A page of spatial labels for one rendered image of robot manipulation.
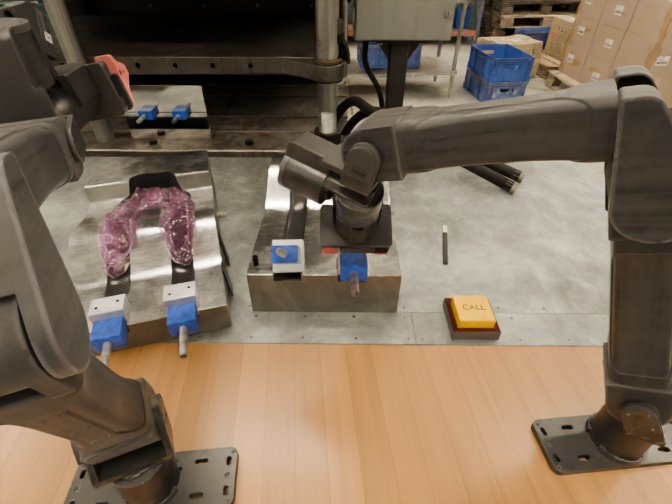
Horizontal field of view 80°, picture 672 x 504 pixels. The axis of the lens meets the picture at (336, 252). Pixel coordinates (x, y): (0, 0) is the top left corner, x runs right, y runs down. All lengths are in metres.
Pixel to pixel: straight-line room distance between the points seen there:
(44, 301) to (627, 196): 0.40
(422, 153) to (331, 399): 0.38
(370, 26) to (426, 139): 1.00
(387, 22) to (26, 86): 1.07
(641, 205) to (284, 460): 0.48
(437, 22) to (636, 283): 1.09
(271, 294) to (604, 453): 0.53
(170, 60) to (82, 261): 0.78
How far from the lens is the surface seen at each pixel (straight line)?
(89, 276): 0.83
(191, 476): 0.60
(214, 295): 0.71
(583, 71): 4.96
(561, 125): 0.39
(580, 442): 0.67
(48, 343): 0.25
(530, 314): 0.81
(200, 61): 1.41
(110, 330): 0.70
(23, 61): 0.51
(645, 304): 0.49
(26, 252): 0.25
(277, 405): 0.63
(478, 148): 0.41
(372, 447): 0.60
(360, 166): 0.42
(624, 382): 0.56
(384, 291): 0.70
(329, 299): 0.71
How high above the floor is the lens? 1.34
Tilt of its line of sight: 39 degrees down
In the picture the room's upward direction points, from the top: straight up
